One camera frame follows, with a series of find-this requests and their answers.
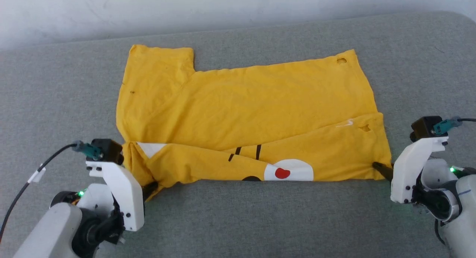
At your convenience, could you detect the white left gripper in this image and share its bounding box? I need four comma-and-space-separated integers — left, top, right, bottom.
85, 160, 160, 232

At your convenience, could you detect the grey fabric sofa cushion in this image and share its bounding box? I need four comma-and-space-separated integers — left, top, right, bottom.
0, 11, 476, 258

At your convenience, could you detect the yellow cartoon print t-shirt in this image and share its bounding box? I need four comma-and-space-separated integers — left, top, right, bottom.
116, 44, 393, 201

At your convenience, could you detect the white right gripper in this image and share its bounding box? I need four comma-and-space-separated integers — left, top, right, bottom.
372, 136, 450, 205

